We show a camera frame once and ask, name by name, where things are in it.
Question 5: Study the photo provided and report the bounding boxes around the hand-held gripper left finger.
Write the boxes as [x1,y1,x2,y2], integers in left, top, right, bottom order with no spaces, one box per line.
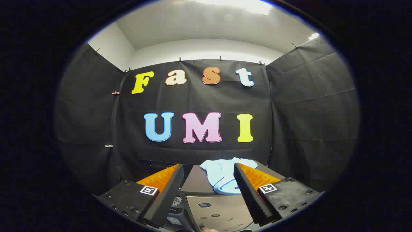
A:
[96,163,184,229]

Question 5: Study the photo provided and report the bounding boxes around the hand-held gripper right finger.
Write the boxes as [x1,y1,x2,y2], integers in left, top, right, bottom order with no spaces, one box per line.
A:
[233,162,324,225]

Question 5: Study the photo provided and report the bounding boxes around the dark grey washing machine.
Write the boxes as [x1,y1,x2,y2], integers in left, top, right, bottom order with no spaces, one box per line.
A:
[161,164,197,232]

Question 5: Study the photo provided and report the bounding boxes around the light blue garment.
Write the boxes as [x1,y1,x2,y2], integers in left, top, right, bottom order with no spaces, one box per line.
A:
[200,157,258,195]

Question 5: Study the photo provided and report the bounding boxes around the black backdrop cloth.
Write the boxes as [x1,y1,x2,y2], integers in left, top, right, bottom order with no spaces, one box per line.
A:
[54,34,360,197]

